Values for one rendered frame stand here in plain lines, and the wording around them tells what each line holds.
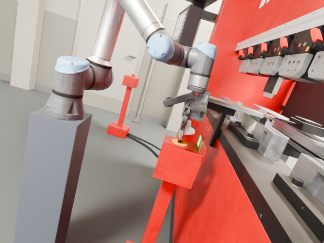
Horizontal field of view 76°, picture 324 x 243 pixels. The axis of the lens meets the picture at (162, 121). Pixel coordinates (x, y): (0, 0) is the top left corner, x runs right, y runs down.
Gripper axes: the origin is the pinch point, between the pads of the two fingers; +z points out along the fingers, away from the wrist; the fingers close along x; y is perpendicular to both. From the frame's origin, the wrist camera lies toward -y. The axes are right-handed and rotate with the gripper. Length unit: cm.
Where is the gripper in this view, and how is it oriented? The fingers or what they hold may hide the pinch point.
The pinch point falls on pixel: (179, 136)
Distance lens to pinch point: 82.6
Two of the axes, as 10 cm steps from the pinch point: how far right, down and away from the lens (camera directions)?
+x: 1.1, -2.5, 9.6
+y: 9.7, 2.2, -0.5
